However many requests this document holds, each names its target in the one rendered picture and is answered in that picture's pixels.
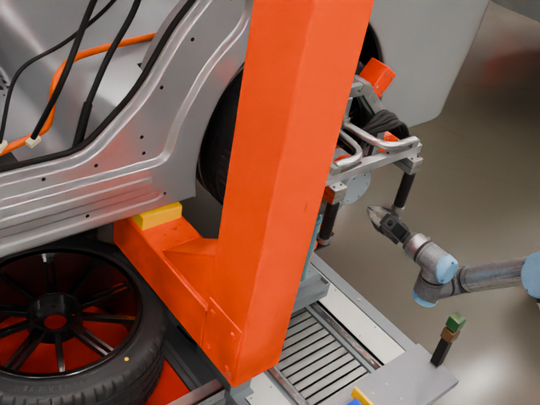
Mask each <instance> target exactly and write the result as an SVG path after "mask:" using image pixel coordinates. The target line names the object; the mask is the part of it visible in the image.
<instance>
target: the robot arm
mask: <svg viewBox="0 0 540 405"><path fill-rule="evenodd" d="M366 209H367V214H368V215H369V217H370V221H371V222H372V224H373V226H374V228H375V229H376V231H377V232H379V233H381V234H382V235H385V236H386V237H387V238H388V239H390V240H391V241H392V242H393V243H395V244H396V245H397V243H398V242H401V243H403V249H404V252H405V254H406V255H407V256H408V257H409V258H411V259H412V260H413V261H415V262H416V263H417V264H418V265H419V266H420V267H421V269H420V272H419V275H418V277H417V280H416V282H415V285H414V286H413V291H412V296H413V298H414V300H415V301H416V302H417V303H418V304H419V305H422V306H424V307H433V306H435V305H436V304H437V302H438V300H439V299H443V298H446V297H452V296H455V295H459V294H463V293H474V292H476V291H483V290H490V289H497V288H510V287H517V286H523V287H524V289H525V290H527V291H528V293H529V294H530V295H531V296H532V297H535V298H536V301H537V304H538V307H539V310H540V251H539V252H535V253H533V254H531V255H529V256H527V257H522V258H517V259H512V260H503V261H499V262H494V263H489V264H481V265H476V266H462V267H459V268H458V263H457V261H456V260H455V259H454V258H453V257H452V256H451V255H450V254H448V253H447V252H446V251H444V250H443V249H442V248H440V247H439V246H437V245H436V244H435V243H433V242H432V241H431V240H430V237H426V236H425V235H423V234H421V233H420V234H417V233H416V232H414V233H410V232H409V231H410V230H409V229H408V227H407V225H406V224H405V223H403V221H402V220H401V219H399V217H400V216H399V215H397V214H396V213H395V212H394V211H393V210H392V209H389V208H385V207H377V206H368V207H367V208H366ZM372 211H376V213H377V214H380V215H381V216H382V219H380V218H379V217H377V216H376V215H375V213H373V212H372Z"/></svg>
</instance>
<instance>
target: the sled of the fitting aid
mask: <svg viewBox="0 0 540 405"><path fill-rule="evenodd" d="M329 286H330V282H328V281H327V279H326V278H324V277H323V275H322V274H319V277H318V280H317V281H315V282H313V283H312V284H308V285H306V286H305V287H303V288H300V289H298V290H297V295H296V299H295V302H294V306H293V308H292V313H294V312H296V311H297V310H299V309H302V308H304V307H305V306H307V305H310V304H312V303H313V302H315V301H318V300H320V299H321V298H323V297H326V296H327V293H328V291H329Z"/></svg>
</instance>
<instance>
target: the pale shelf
mask: <svg viewBox="0 0 540 405"><path fill-rule="evenodd" d="M431 358H432V355H431V354H430V353H429V352H428V351H426V350H425V349H424V348H423V347H422V346H421V345H420V344H419V343H418V344H417V345H415V346H413V347H411V348H410V349H409V350H407V351H406V352H404V353H402V354H400V355H399V356H398V357H396V358H394V359H393V360H391V361H389V362H388V363H387V364H385V365H384V366H381V367H380V368H378V369H377V370H375V371H374V372H372V373H371V374H368V375H367V376H366V377H365V378H363V379H361V380H359V381H358V382H356V383H355V384H353V385H352V386H350V387H348V388H346V389H345V390H344V391H342V392H341V393H339V394H337V395H335V396H334V397H333V398H331V399H329V400H328V401H326V402H324V403H323V404H322V405H346V404H347V403H349V402H351V401H352V400H354V399H353V398H352V396H351V393H352V391H353V389H354V387H357V388H358V389H359V390H360V391H361V392H362V393H363V394H364V395H365V396H366V397H367V398H368V399H369V400H370V401H371V402H372V403H373V404H374V405H431V404H433V403H434V402H435V401H436V400H438V399H439V398H441V397H442V396H443V395H445V394H447V393H448V392H449V391H450V390H451V389H453V388H454V387H456V386H457V384H458V382H459V381H460V380H459V379H458V378H457V377H456V376H455V375H454V374H452V373H451V372H450V371H449V370H448V369H447V368H446V367H445V366H443V365H442V366H440V367H438V368H437V369H436V368H435V367H434V366H433V365H432V364H431V363H430V362H429V360H431Z"/></svg>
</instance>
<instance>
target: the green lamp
mask: <svg viewBox="0 0 540 405"><path fill-rule="evenodd" d="M465 322H466V319H465V318H464V317H463V316H461V315H460V314H459V313H458V312H455V313H453V314H452V315H450V316H449V317H448V319H447V321H446V323H445V325H446V326H447V327H448V328H449V329H451V330H452V331H453V332H454V333H456V332H457V331H459V330H460V329H462V328H463V327H464V324H465Z"/></svg>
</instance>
